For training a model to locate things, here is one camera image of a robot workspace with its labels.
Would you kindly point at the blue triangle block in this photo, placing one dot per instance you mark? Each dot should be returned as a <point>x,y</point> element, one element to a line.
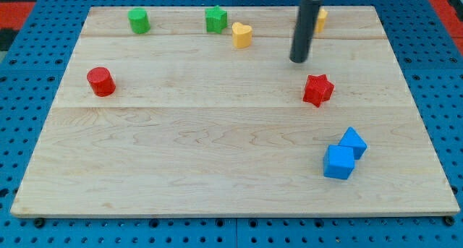
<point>353,140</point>

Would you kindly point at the green star block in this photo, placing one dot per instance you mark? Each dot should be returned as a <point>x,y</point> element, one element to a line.
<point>216,19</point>

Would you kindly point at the blue cube block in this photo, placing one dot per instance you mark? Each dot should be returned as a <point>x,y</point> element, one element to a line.
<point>338,162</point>

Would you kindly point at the red star block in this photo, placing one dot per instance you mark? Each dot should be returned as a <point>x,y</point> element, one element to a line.
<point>317,89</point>

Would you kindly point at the yellow block behind rod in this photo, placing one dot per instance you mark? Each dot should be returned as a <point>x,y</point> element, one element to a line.
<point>321,20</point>

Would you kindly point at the yellow heart block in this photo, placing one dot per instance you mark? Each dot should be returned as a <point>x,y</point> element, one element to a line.
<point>241,35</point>

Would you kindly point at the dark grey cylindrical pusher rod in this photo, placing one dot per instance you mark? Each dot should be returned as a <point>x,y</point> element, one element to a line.
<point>304,29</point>

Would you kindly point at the green cylinder block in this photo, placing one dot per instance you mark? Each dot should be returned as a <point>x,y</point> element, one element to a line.
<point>138,20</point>

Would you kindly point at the light wooden board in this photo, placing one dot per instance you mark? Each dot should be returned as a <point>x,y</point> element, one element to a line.
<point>197,128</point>

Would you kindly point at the red cylinder block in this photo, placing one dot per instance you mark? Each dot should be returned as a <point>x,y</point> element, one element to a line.
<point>101,81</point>

